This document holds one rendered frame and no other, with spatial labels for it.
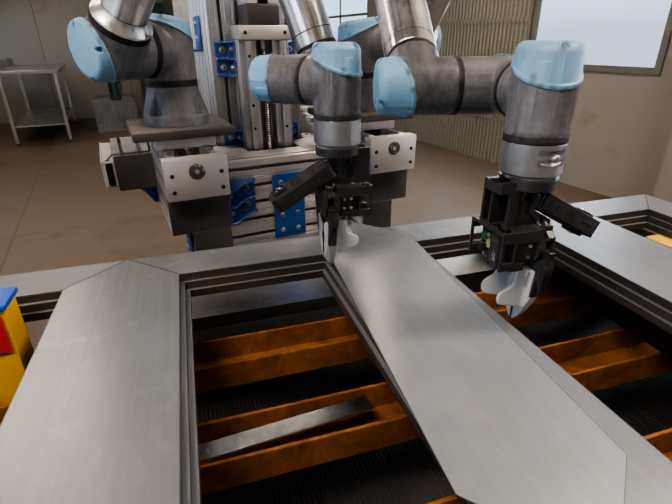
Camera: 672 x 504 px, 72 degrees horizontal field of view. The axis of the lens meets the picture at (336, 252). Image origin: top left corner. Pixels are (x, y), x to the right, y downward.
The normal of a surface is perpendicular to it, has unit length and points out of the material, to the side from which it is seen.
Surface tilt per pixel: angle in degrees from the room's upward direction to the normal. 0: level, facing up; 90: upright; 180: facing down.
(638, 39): 90
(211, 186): 90
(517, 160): 89
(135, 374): 0
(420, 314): 0
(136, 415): 0
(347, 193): 90
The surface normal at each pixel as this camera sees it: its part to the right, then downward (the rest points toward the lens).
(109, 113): 0.42, 0.38
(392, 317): 0.00, -0.91
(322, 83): -0.51, 0.36
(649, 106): -0.90, 0.19
